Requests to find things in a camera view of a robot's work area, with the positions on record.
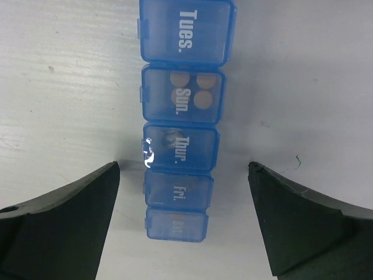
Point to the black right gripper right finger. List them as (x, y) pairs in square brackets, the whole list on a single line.
[(309, 235)]

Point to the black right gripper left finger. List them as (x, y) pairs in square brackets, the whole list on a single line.
[(60, 234)]

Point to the blue weekly pill organizer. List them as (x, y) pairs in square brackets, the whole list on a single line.
[(184, 44)]

